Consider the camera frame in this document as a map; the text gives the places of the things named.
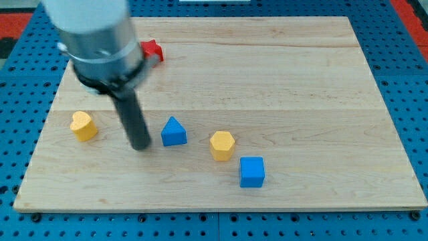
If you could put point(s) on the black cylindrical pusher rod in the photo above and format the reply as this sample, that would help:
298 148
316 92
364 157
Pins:
130 114

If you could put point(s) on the blue triangle block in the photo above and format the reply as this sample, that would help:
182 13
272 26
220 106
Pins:
173 133

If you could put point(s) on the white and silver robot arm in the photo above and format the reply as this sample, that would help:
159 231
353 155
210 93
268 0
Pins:
99 38

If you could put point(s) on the yellow heart block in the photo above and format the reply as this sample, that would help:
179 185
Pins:
82 126

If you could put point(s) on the red star block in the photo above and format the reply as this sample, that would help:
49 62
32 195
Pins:
151 48

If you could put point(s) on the yellow hexagon block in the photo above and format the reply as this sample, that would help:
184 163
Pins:
222 145

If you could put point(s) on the blue cube block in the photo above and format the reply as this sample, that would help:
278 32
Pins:
251 171

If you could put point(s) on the wooden board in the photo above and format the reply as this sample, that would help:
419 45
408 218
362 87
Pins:
296 91

